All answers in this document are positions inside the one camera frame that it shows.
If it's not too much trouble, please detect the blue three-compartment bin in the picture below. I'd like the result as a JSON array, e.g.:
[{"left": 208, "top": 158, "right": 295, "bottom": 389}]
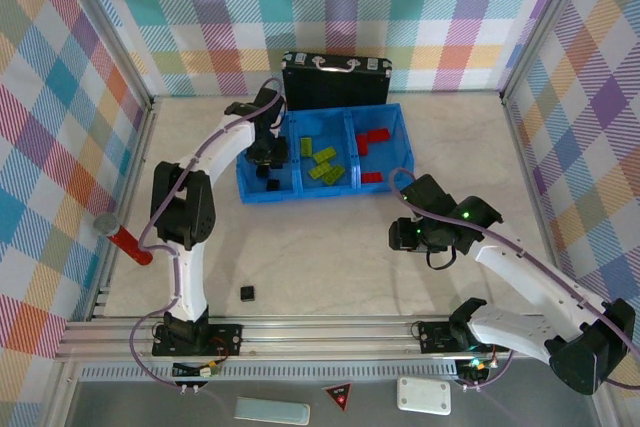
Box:
[{"left": 234, "top": 102, "right": 417, "bottom": 206}]

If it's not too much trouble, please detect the small board with green light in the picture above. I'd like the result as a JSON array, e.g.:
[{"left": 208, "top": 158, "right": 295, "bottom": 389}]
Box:
[{"left": 459, "top": 357, "right": 489, "bottom": 381}]

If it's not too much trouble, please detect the red cylinder with grey cap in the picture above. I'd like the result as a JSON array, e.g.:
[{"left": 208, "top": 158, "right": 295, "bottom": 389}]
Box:
[{"left": 93, "top": 213, "right": 154, "bottom": 264}]

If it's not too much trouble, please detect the white flat box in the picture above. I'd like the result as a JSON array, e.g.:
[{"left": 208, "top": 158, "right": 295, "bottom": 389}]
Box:
[{"left": 396, "top": 376, "right": 453, "bottom": 417}]

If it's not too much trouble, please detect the red triangle sign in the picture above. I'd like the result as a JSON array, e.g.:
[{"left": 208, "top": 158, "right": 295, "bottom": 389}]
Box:
[{"left": 322, "top": 381, "right": 353, "bottom": 412}]

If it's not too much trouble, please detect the perforated metal strip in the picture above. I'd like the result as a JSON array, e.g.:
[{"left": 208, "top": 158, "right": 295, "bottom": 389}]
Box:
[{"left": 79, "top": 364, "right": 461, "bottom": 382}]

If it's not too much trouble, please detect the light blue flat box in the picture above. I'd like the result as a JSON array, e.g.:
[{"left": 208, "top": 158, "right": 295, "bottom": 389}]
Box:
[{"left": 233, "top": 395, "right": 311, "bottom": 424}]

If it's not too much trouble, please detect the black case with silver handle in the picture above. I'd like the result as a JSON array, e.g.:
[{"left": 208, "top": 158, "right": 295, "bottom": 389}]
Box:
[{"left": 281, "top": 50, "right": 393, "bottom": 113}]

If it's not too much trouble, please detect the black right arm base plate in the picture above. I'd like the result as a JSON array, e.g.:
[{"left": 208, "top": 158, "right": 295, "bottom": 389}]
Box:
[{"left": 417, "top": 319, "right": 511, "bottom": 354}]

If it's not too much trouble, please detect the aluminium side rail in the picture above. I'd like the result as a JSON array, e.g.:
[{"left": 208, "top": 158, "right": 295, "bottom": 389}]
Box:
[
  {"left": 501, "top": 96, "right": 576, "bottom": 317},
  {"left": 87, "top": 99, "right": 160, "bottom": 322}
]

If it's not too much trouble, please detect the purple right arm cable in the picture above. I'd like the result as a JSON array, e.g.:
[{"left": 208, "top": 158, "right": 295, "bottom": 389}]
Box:
[{"left": 389, "top": 168, "right": 640, "bottom": 392}]

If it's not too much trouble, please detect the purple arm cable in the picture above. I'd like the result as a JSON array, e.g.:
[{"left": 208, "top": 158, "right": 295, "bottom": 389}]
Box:
[
  {"left": 130, "top": 77, "right": 287, "bottom": 391},
  {"left": 389, "top": 168, "right": 640, "bottom": 392}
]

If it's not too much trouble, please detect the aluminium mounting rail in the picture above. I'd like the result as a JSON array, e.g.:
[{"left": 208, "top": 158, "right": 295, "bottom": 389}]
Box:
[{"left": 54, "top": 315, "right": 609, "bottom": 363}]

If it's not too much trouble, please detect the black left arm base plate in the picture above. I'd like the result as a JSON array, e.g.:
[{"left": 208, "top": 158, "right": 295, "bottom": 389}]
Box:
[{"left": 151, "top": 321, "right": 245, "bottom": 359}]

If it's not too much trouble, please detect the aluminium frame post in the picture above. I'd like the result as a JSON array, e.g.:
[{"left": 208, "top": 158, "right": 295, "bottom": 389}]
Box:
[
  {"left": 499, "top": 0, "right": 599, "bottom": 106},
  {"left": 53, "top": 0, "right": 155, "bottom": 109}
]

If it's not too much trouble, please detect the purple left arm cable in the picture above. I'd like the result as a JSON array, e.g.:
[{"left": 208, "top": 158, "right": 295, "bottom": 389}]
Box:
[{"left": 130, "top": 77, "right": 287, "bottom": 391}]

